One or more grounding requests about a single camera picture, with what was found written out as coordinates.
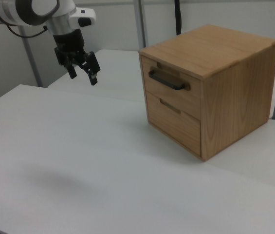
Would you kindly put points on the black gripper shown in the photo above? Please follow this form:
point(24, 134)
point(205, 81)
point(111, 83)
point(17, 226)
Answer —
point(69, 44)

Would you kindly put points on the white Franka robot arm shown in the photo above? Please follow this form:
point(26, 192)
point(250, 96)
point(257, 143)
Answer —
point(42, 12)

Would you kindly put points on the wooden drawer cabinet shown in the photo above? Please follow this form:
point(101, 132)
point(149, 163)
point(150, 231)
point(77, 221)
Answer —
point(237, 97)

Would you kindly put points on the black vertical pole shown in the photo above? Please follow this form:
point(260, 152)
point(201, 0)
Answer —
point(178, 17)

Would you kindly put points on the grey partition post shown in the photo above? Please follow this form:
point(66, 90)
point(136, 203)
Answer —
point(31, 58)
point(141, 24)

